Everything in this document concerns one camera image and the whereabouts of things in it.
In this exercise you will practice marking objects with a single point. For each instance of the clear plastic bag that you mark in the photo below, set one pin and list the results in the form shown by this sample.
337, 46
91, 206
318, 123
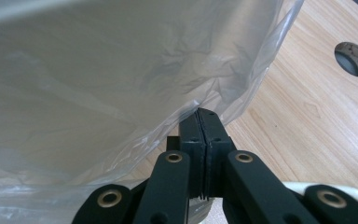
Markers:
155, 46

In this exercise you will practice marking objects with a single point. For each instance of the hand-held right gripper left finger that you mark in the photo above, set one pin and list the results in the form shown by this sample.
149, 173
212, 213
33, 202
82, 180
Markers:
195, 161

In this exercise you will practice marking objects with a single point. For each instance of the grey round table grommet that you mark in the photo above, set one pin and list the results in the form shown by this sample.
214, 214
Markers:
355, 60

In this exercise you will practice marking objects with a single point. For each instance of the cream plastic trash bin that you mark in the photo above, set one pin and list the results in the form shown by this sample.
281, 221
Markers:
74, 109

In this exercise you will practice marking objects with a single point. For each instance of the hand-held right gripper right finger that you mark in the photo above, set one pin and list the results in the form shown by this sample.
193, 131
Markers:
214, 149

